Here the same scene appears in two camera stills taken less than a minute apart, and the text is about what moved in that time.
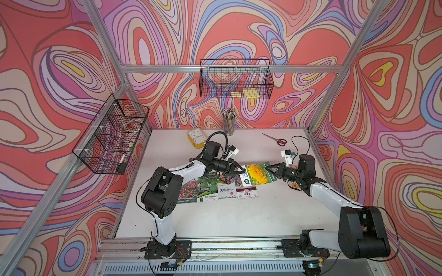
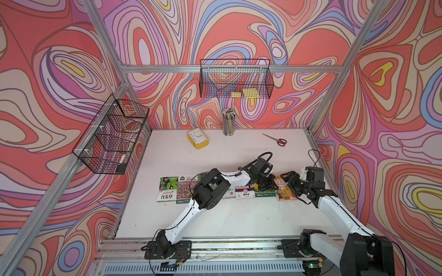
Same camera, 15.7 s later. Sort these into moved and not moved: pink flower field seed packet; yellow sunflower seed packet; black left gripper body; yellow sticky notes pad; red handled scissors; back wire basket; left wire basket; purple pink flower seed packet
Moved: yellow sunflower seed packet; black left gripper body
Not moved: back wire basket; red handled scissors; left wire basket; pink flower field seed packet; purple pink flower seed packet; yellow sticky notes pad
